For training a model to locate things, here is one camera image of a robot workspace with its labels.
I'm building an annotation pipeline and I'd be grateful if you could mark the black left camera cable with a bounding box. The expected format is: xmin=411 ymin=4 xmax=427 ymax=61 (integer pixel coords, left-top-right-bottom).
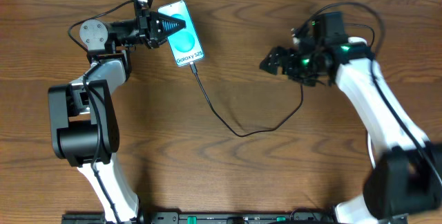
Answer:
xmin=67 ymin=0 xmax=139 ymax=224

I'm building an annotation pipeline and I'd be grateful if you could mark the white charger plug adapter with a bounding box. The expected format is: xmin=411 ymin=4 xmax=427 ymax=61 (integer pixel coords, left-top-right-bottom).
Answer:
xmin=348 ymin=37 xmax=367 ymax=44

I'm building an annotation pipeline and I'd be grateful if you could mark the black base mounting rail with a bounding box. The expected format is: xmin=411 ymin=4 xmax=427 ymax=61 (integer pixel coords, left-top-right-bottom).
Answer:
xmin=61 ymin=211 xmax=408 ymax=224

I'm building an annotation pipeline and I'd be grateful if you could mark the black charging cable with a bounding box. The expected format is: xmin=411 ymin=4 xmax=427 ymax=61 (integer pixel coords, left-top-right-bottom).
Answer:
xmin=189 ymin=23 xmax=376 ymax=138

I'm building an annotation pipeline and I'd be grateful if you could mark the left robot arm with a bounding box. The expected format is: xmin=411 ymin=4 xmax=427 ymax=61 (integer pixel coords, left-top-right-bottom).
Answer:
xmin=48 ymin=10 xmax=186 ymax=223

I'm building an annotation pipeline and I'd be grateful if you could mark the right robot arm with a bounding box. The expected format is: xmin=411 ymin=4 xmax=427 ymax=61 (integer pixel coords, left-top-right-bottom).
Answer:
xmin=260 ymin=12 xmax=441 ymax=223

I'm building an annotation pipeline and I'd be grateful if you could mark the Galaxy S25 smartphone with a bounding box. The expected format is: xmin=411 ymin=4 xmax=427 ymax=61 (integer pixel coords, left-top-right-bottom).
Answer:
xmin=158 ymin=0 xmax=204 ymax=66

